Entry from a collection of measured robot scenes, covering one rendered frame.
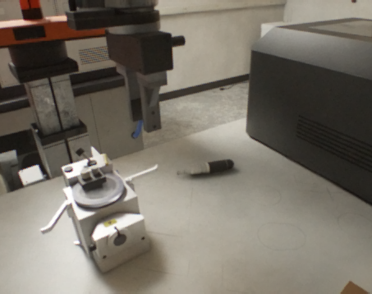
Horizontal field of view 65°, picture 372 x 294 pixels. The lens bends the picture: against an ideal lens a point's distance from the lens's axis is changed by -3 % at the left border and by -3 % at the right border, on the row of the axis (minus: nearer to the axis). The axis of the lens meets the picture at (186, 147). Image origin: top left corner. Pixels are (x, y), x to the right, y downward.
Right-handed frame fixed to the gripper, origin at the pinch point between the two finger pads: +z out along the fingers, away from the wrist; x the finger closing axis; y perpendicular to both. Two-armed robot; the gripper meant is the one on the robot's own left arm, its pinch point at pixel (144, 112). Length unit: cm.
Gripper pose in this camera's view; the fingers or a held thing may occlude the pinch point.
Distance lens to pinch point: 50.6
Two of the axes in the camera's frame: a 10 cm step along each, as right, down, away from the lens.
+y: 8.3, -3.0, 4.7
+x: -5.6, -3.9, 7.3
